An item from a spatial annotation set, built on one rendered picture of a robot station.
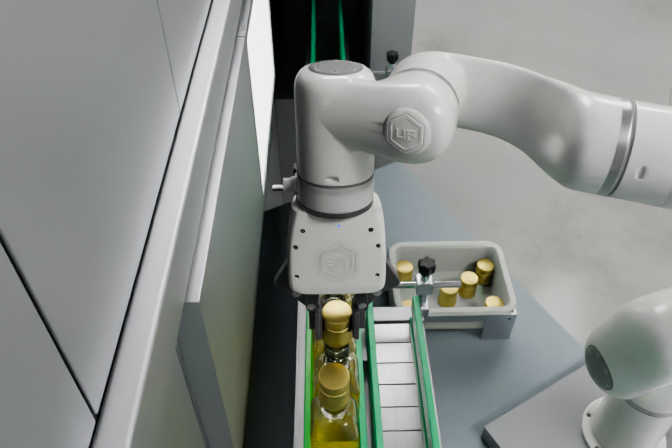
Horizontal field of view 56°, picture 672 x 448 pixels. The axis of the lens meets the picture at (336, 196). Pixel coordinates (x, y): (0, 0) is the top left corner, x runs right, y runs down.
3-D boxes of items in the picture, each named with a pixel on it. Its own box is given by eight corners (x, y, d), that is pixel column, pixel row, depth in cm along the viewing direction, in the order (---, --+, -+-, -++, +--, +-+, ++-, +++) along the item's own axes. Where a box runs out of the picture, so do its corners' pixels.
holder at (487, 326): (360, 272, 132) (361, 247, 127) (491, 270, 132) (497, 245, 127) (364, 342, 119) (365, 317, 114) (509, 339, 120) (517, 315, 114)
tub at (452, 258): (385, 269, 132) (387, 241, 126) (492, 268, 132) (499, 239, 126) (392, 340, 119) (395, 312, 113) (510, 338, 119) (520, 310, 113)
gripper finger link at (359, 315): (353, 292, 67) (352, 341, 70) (383, 291, 67) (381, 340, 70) (351, 274, 70) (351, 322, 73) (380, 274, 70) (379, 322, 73)
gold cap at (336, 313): (321, 322, 74) (320, 299, 71) (351, 321, 74) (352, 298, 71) (321, 348, 72) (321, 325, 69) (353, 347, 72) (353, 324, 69)
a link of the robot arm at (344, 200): (280, 189, 58) (282, 215, 60) (376, 187, 59) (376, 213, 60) (284, 155, 65) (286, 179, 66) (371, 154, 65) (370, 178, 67)
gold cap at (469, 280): (473, 284, 127) (476, 270, 124) (477, 298, 124) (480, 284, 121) (455, 285, 127) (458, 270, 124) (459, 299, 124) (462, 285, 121)
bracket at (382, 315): (365, 327, 114) (367, 303, 109) (418, 326, 114) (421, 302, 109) (367, 344, 111) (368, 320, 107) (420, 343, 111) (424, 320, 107)
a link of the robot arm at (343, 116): (466, 60, 57) (456, 94, 49) (456, 166, 62) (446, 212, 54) (307, 50, 61) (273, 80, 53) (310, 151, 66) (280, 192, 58)
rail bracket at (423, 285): (356, 304, 109) (358, 256, 101) (453, 302, 109) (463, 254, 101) (357, 318, 107) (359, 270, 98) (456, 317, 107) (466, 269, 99)
